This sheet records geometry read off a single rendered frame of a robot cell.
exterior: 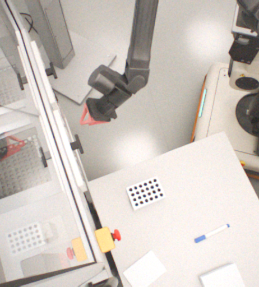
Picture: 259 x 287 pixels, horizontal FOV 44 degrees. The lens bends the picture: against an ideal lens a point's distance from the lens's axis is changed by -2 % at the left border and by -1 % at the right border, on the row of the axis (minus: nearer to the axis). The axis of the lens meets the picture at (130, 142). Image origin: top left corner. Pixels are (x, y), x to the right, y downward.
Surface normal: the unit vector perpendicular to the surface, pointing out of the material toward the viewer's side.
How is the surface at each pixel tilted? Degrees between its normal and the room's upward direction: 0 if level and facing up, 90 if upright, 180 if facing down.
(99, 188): 0
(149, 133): 0
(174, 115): 0
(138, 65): 58
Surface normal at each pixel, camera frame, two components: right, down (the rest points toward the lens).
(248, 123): 0.00, -0.33
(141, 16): 0.12, 0.62
